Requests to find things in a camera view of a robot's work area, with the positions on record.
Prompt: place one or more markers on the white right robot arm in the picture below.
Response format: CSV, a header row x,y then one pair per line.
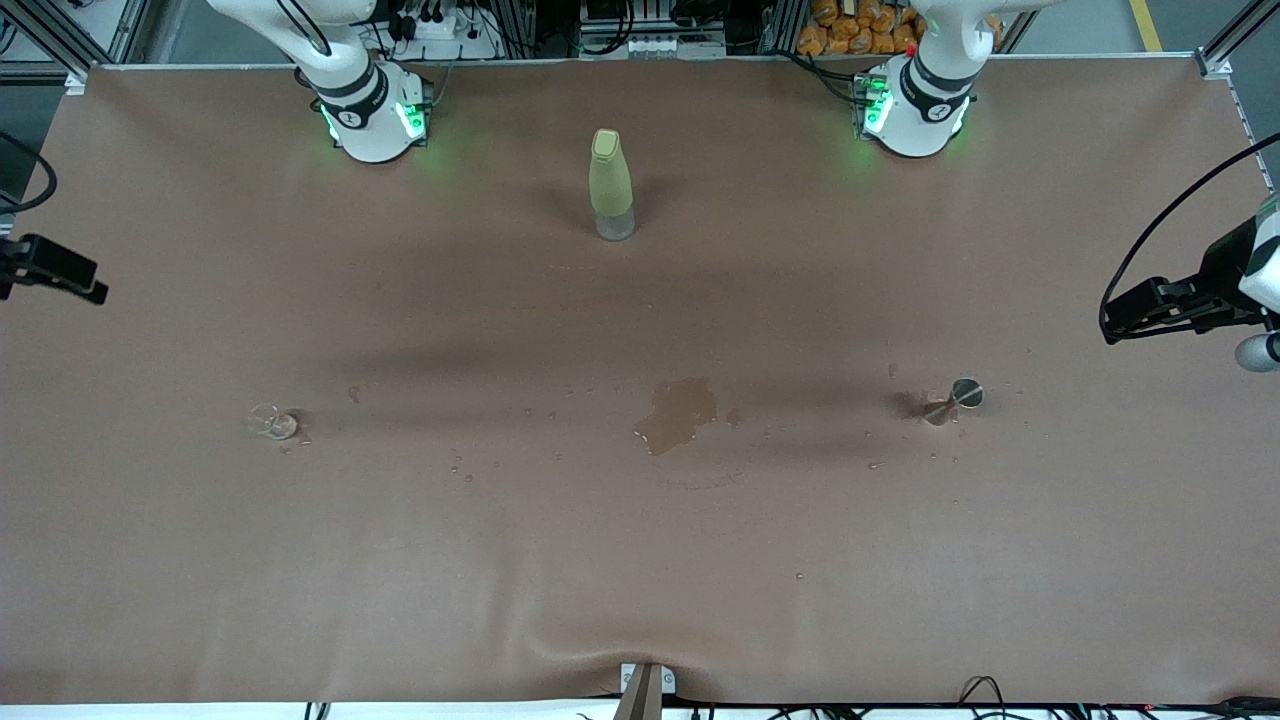
x,y
370,120

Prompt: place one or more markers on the white power strip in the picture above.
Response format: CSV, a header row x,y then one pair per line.
x,y
650,45
440,30

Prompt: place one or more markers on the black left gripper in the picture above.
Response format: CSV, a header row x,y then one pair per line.
x,y
1222,272

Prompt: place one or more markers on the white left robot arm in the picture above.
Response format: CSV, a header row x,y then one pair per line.
x,y
915,115

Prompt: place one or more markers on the brown table mat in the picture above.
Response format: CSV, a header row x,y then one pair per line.
x,y
640,560

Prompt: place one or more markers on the aluminium frame post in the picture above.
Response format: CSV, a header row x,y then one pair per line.
x,y
1235,40
60,35

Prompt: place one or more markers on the brown liquid puddle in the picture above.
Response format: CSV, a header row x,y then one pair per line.
x,y
680,412

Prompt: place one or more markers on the metal table bracket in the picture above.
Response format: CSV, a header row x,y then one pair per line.
x,y
647,690

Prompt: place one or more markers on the clear glass measuring cup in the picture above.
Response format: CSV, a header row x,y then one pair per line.
x,y
272,422

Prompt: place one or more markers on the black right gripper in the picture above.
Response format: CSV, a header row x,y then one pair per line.
x,y
22,262

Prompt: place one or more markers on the yellow-green bottle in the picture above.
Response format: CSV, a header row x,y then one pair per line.
x,y
611,180

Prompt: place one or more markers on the steel jigger cup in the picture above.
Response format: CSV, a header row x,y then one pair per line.
x,y
962,395

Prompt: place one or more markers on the bag of orange snacks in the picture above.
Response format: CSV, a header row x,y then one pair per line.
x,y
850,30

